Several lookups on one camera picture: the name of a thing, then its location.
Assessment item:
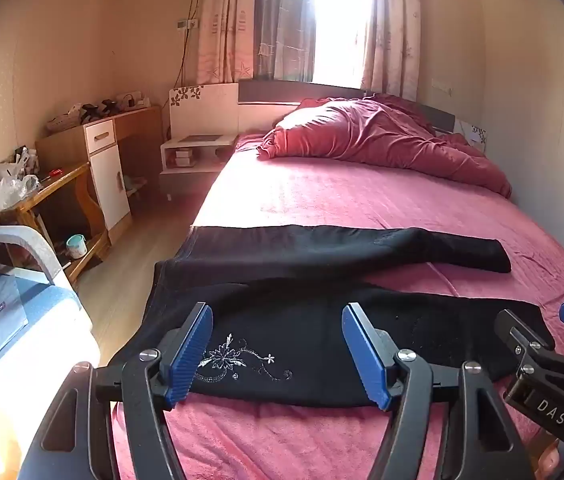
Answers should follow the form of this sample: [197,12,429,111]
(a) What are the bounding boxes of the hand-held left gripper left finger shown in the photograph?
[22,302,214,480]

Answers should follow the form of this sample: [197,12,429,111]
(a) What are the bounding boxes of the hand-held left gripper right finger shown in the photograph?
[341,302,527,480]

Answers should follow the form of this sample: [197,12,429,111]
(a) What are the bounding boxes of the black pants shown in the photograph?
[107,224,557,408]

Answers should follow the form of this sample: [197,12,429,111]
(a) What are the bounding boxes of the person's right hand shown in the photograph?
[532,435,564,480]

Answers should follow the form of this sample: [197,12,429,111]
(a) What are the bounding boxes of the white and teal cup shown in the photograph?
[65,233,88,260]

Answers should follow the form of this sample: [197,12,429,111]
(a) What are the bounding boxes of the blue and grey armchair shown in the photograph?
[0,195,101,376]

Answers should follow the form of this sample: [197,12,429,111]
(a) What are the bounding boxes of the bed with pink sheet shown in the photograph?
[112,130,564,480]

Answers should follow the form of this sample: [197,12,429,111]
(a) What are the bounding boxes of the wooden cabinet with white door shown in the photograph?
[35,105,163,232]

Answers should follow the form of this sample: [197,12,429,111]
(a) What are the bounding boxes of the white nightstand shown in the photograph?
[159,134,237,198]

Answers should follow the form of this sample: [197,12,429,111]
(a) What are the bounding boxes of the wooden desk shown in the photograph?
[0,161,111,286]

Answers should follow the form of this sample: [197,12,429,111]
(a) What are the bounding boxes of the red duvet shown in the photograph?
[257,94,512,198]

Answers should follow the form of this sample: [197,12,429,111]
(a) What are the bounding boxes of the clear plastic bag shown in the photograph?
[0,174,41,211]

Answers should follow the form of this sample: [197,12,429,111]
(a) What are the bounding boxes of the white bottles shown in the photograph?
[11,145,39,172]

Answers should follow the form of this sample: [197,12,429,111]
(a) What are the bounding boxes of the white power strip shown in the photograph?
[114,90,143,109]

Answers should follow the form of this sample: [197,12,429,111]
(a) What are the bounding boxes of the white basket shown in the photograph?
[45,114,84,134]

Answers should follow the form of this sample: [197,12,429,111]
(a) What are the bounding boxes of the grey and white headboard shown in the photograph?
[168,80,487,148]

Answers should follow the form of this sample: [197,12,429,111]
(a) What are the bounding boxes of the dark grey curtain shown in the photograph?
[254,0,319,82]

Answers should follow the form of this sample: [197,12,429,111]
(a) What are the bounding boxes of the black cable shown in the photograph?
[174,0,203,89]

